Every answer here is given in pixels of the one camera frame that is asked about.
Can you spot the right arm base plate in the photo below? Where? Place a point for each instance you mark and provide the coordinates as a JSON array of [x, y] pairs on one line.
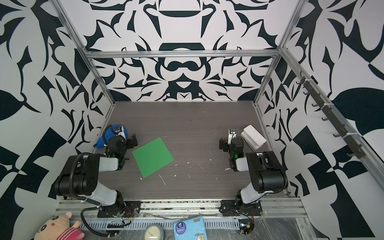
[[231, 208]]

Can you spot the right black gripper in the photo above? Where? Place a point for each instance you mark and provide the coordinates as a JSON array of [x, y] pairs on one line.
[[225, 144]]

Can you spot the round clock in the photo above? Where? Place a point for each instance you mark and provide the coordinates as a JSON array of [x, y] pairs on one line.
[[154, 232]]

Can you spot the blue cloth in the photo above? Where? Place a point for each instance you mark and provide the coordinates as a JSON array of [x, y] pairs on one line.
[[108, 133]]

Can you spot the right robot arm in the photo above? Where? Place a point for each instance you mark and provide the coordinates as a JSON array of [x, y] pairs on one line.
[[266, 173]]

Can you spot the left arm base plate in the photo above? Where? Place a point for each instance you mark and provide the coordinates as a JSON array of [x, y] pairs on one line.
[[126, 210]]

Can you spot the green square paper sheet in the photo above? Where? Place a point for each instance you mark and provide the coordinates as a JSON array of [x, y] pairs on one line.
[[152, 157]]

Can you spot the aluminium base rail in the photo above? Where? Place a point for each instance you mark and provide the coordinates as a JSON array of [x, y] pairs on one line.
[[183, 208]]

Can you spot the black hook rail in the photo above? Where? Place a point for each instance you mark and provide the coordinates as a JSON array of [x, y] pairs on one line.
[[333, 115]]

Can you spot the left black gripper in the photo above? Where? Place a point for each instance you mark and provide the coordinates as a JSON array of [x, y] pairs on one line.
[[130, 142]]

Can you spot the white box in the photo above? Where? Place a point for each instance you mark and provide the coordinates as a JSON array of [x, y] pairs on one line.
[[253, 137]]

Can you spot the white cable duct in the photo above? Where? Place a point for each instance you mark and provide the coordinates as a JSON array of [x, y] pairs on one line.
[[142, 224]]

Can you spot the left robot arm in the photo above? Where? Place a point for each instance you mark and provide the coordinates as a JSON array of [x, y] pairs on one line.
[[79, 178]]

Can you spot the small electronics board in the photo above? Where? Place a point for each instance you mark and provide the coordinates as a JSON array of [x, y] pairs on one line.
[[245, 226]]

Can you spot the plush toy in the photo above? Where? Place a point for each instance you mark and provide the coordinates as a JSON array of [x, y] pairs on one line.
[[58, 228]]

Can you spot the blue booklet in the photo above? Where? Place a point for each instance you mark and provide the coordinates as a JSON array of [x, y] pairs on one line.
[[190, 229]]

